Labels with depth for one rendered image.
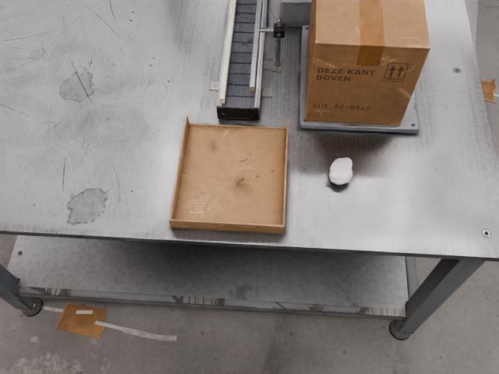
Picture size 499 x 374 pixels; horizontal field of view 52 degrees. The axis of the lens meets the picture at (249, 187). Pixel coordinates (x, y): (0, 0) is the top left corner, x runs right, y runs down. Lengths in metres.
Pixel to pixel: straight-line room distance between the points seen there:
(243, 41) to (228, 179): 0.42
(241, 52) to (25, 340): 1.32
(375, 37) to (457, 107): 0.40
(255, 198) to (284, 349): 0.86
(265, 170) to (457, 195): 0.46
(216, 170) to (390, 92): 0.45
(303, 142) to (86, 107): 0.58
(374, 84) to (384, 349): 1.08
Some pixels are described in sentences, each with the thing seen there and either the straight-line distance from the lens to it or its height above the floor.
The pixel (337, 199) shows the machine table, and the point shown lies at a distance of 1.24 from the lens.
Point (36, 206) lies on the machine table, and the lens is 1.33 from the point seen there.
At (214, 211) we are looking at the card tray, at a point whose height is 0.83.
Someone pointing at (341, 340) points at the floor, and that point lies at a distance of 1.98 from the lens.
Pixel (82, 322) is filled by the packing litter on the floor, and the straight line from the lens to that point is 2.07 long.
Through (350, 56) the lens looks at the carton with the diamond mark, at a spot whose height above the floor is 1.09.
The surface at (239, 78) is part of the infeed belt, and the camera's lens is 1.38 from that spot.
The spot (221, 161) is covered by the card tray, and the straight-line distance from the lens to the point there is 1.28.
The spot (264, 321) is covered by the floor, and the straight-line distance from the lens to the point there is 1.98.
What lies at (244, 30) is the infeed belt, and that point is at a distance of 1.50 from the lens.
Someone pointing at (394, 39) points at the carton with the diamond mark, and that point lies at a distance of 1.17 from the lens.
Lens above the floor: 1.90
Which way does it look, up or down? 60 degrees down
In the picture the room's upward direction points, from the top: 2 degrees counter-clockwise
